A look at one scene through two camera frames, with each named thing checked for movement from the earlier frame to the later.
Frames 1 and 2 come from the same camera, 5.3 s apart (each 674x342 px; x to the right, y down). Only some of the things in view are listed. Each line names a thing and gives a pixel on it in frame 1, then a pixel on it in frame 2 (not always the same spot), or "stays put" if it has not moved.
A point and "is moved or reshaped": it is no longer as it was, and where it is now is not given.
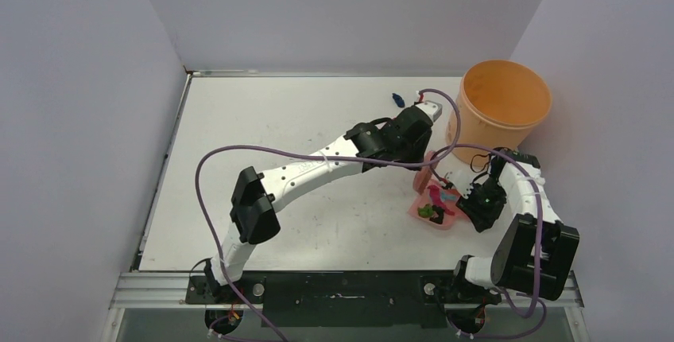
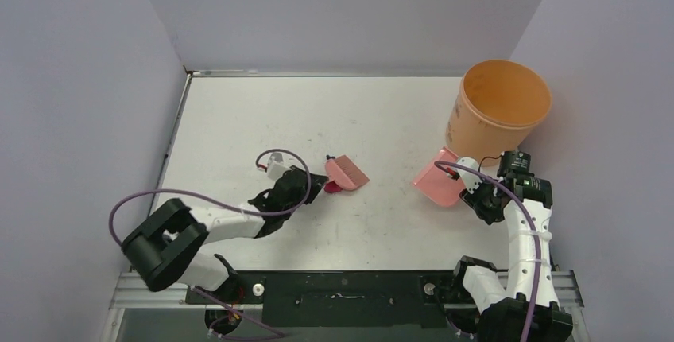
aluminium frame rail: (158, 290) stays put
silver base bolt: (258, 289) stays put
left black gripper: (424, 143) to (316, 184)
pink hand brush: (423, 174) to (345, 172)
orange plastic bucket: (501, 101) stays put
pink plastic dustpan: (435, 204) is moved or reshaped
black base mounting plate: (343, 298) stays put
